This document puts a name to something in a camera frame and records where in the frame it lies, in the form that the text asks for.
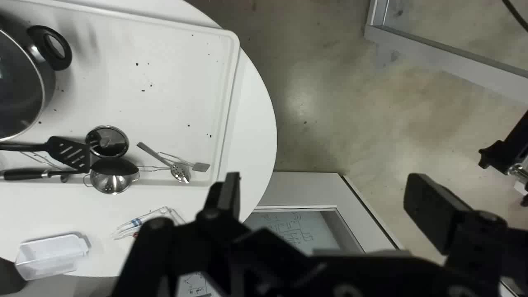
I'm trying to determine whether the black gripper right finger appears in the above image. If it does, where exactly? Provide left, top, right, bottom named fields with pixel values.
left=402, top=171, right=528, bottom=288

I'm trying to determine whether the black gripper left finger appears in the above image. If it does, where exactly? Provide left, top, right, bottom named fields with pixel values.
left=111, top=170, right=265, bottom=297

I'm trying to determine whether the black cooking pot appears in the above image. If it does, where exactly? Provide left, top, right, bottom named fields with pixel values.
left=0, top=13, right=74, bottom=142

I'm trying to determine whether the small flat steel utensil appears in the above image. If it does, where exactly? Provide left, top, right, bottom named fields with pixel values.
left=163, top=156, right=212, bottom=173

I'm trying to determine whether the steel fork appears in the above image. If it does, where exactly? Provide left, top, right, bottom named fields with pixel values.
left=135, top=140, right=192, bottom=185

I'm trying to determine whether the white door with glass panel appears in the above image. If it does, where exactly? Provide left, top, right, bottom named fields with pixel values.
left=242, top=170, right=400, bottom=257

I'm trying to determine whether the shiny dark metal ladle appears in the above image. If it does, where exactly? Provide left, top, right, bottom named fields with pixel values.
left=83, top=125, right=131, bottom=160

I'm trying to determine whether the white framed glass panel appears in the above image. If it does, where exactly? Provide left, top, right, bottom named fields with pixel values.
left=362, top=0, right=528, bottom=107

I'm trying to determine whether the clear plastic container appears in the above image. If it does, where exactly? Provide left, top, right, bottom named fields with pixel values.
left=12, top=231, right=92, bottom=282

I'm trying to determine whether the wire whisk with blue band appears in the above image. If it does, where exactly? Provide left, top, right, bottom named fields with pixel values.
left=113, top=204, right=186, bottom=241

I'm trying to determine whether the black camera stand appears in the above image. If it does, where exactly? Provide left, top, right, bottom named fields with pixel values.
left=476, top=109, right=528, bottom=208

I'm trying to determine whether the steel ladle with black handle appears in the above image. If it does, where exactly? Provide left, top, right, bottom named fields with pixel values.
left=0, top=156, right=140, bottom=196

